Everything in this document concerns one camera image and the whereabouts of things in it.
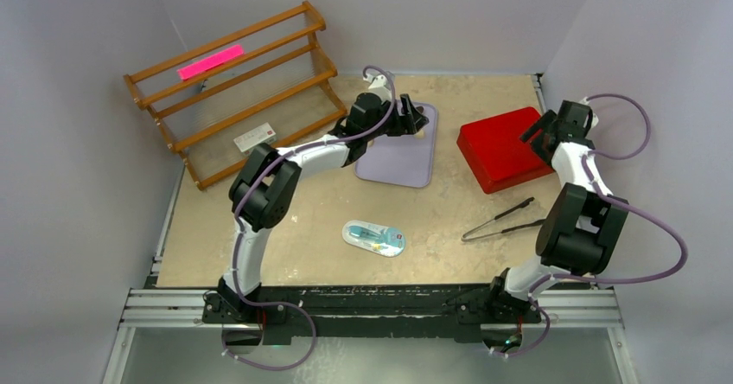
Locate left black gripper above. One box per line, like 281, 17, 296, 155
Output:
364, 95, 426, 144

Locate red box lid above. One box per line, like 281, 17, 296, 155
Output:
456, 106, 553, 195

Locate metal tongs with black tips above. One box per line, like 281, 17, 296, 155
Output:
460, 197, 545, 243

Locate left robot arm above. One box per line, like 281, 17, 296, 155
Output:
215, 93, 430, 323

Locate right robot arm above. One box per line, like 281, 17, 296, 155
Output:
485, 100, 628, 321

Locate lavender plastic tray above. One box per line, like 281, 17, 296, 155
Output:
354, 103, 438, 189

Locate blue correction tape package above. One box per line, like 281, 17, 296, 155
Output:
341, 220, 407, 258

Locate wooden tiered shelf rack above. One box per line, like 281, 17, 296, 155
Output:
123, 1, 347, 191

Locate small white stationery box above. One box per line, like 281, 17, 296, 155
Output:
233, 123, 277, 157

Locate pink sticky note strip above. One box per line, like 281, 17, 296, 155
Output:
176, 44, 245, 81

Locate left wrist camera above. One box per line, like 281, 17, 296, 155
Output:
363, 71, 393, 103

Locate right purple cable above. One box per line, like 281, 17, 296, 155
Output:
526, 93, 690, 360

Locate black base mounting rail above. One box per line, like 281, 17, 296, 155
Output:
202, 277, 541, 346

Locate aluminium frame rail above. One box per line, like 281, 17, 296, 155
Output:
102, 288, 639, 383

